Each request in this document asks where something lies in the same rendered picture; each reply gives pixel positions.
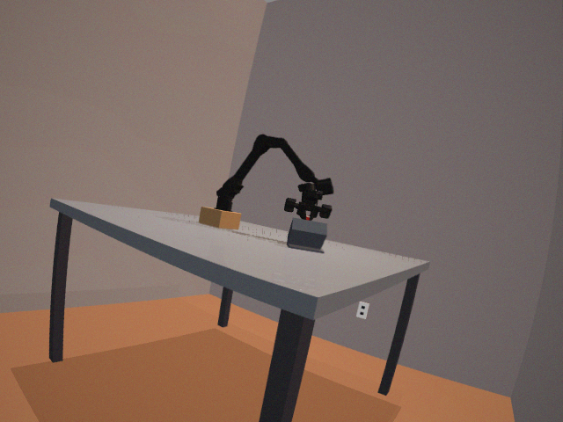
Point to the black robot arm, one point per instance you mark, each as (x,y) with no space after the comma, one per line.
(262,144)

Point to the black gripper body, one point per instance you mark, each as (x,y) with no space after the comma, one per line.
(325,210)

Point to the grey angled panel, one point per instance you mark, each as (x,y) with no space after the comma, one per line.
(307,235)

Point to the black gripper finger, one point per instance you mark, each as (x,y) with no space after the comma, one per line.
(301,211)
(314,213)

